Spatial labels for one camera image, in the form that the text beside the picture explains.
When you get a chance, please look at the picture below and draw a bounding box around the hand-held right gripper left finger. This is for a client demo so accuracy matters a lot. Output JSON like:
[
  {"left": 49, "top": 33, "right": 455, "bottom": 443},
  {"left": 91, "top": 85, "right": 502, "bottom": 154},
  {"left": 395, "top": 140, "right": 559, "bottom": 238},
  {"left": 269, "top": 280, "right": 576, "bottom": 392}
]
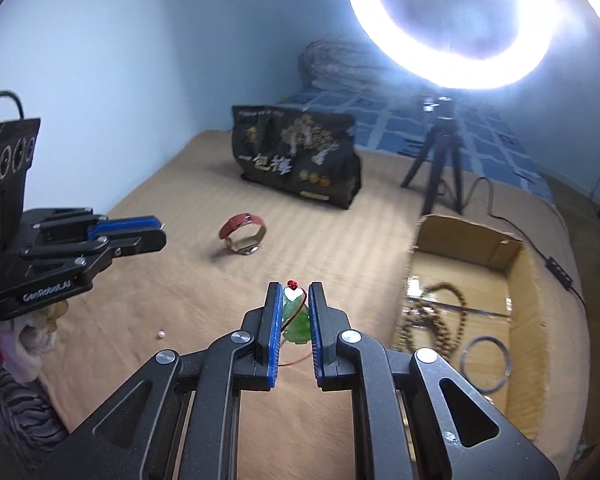
[{"left": 37, "top": 282, "right": 286, "bottom": 480}]

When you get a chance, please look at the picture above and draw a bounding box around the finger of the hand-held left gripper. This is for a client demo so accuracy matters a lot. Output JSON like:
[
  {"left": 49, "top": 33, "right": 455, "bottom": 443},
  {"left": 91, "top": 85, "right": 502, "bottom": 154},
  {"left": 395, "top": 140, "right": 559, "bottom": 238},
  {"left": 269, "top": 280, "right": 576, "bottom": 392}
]
[
  {"left": 21, "top": 205, "right": 165, "bottom": 244},
  {"left": 21, "top": 231, "right": 168, "bottom": 269}
]

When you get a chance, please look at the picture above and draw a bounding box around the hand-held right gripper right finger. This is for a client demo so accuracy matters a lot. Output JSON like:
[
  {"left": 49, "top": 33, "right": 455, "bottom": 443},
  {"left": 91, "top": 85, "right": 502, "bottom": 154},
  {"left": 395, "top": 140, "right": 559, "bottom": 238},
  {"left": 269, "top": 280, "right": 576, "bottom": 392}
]
[{"left": 307, "top": 282, "right": 561, "bottom": 480}]

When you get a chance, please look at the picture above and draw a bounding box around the green jade pendant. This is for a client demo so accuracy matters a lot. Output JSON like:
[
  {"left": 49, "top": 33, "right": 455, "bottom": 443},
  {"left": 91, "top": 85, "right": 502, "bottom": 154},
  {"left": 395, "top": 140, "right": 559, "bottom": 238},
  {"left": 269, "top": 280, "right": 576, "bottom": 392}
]
[{"left": 279, "top": 280, "right": 315, "bottom": 367}]

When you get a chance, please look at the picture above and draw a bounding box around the wooden bead necklace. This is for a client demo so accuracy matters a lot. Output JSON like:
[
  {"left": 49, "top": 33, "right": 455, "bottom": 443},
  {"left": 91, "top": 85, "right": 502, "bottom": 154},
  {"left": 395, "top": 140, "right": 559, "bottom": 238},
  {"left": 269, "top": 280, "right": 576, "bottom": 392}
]
[{"left": 396, "top": 282, "right": 469, "bottom": 362}]

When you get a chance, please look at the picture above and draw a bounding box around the black bangle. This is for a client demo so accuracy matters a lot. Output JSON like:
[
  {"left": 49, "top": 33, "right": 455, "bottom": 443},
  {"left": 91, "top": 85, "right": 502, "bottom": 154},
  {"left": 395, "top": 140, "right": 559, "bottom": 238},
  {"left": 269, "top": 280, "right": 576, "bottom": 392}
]
[{"left": 461, "top": 337, "right": 510, "bottom": 394}]

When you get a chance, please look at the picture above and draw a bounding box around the cardboard box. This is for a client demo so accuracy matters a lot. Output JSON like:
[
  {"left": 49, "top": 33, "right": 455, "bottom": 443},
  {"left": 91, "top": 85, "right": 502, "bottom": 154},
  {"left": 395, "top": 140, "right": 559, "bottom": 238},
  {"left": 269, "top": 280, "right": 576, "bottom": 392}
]
[{"left": 391, "top": 214, "right": 554, "bottom": 444}]

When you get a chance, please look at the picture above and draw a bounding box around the person's left forearm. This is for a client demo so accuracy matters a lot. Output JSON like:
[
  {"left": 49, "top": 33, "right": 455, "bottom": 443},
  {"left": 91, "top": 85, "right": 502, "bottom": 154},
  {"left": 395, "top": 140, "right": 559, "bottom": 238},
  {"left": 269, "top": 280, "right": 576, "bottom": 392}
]
[{"left": 0, "top": 327, "right": 56, "bottom": 480}]

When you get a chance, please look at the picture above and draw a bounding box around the person's left hand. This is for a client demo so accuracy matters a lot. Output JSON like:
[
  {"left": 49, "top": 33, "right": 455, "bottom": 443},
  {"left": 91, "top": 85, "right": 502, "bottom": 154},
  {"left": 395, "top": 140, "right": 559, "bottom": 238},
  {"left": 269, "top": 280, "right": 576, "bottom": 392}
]
[{"left": 2, "top": 302, "right": 66, "bottom": 383}]

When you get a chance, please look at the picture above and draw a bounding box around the tan blanket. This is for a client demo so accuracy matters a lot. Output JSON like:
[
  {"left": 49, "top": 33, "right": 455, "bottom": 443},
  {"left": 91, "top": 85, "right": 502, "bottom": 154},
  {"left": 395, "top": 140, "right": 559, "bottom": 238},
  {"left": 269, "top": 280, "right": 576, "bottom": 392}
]
[{"left": 35, "top": 130, "right": 591, "bottom": 480}]

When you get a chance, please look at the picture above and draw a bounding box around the black snack bag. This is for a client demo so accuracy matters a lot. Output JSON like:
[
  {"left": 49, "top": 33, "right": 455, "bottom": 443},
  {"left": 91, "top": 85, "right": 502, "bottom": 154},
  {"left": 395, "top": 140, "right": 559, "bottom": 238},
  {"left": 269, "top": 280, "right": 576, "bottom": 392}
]
[{"left": 230, "top": 104, "right": 364, "bottom": 211}]

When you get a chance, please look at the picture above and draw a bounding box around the black tripod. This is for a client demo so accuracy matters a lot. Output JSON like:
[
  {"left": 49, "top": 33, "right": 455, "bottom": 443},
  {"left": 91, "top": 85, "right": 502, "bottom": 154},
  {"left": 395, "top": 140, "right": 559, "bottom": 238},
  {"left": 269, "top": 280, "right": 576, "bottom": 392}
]
[{"left": 400, "top": 92, "right": 464, "bottom": 217}]

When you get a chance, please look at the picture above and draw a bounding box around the blue patterned bedsheet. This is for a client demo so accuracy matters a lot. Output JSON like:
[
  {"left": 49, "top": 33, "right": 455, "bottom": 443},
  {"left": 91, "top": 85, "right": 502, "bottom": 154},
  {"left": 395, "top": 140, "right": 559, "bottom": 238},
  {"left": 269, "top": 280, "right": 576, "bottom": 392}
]
[{"left": 275, "top": 81, "right": 557, "bottom": 202}]

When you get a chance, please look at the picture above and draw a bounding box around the folded floral quilt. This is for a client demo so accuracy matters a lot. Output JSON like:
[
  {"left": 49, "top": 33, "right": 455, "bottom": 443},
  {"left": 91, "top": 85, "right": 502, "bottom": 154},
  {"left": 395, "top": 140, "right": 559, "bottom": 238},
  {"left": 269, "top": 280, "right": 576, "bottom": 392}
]
[{"left": 300, "top": 37, "right": 383, "bottom": 92}]

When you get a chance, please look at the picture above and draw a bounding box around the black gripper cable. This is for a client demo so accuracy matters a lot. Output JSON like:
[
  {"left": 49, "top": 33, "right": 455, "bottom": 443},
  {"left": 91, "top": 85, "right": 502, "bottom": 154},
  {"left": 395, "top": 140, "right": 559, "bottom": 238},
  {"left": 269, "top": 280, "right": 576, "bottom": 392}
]
[{"left": 0, "top": 91, "right": 25, "bottom": 122}]

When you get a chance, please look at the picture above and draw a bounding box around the red strap watch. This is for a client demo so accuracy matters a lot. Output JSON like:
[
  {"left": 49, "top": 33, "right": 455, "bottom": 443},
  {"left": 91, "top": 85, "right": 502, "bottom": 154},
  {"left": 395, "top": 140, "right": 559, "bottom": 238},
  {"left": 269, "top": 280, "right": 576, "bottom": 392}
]
[{"left": 219, "top": 213, "right": 267, "bottom": 257}]

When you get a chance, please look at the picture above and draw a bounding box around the black power cable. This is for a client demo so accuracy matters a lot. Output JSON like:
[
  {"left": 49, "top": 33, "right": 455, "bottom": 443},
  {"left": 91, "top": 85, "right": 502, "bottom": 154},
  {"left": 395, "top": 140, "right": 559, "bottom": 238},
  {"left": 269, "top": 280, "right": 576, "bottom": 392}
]
[{"left": 460, "top": 176, "right": 589, "bottom": 322}]

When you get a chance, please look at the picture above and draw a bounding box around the white ring light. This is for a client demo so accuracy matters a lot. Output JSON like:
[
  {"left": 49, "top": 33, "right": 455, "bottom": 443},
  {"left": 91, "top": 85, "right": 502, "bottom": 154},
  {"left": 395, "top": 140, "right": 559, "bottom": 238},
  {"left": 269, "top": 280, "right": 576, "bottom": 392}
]
[{"left": 345, "top": 0, "right": 597, "bottom": 92}]

